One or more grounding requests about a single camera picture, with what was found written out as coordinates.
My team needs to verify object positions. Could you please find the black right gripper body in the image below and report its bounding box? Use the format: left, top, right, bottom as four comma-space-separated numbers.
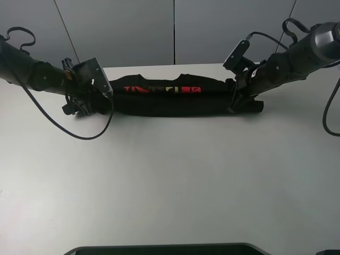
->
226, 66, 263, 113

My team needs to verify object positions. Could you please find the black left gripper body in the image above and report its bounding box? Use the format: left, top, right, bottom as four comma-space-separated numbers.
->
62, 58, 98, 117

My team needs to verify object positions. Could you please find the black printed t-shirt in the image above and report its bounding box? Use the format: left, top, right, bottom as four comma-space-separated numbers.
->
90, 74, 264, 117

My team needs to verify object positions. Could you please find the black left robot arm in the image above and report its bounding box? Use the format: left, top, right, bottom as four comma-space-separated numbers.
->
1, 37, 95, 116

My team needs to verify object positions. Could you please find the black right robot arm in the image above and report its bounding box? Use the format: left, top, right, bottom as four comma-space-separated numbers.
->
223, 19, 339, 113

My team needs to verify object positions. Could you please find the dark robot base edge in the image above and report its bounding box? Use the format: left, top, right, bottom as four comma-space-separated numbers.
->
66, 243, 268, 254

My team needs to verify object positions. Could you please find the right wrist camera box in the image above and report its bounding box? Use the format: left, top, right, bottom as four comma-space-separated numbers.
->
223, 39, 253, 74

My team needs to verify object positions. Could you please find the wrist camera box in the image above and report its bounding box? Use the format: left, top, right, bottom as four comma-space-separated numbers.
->
223, 39, 253, 74
72, 58, 113, 98

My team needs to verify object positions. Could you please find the black left camera cable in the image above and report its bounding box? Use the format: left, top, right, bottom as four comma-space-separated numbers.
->
0, 57, 115, 140

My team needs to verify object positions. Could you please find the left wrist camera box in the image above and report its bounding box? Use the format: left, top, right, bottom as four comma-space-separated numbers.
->
72, 58, 113, 98

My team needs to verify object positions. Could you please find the black right cable bundle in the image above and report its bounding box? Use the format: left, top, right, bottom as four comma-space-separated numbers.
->
322, 79, 340, 138

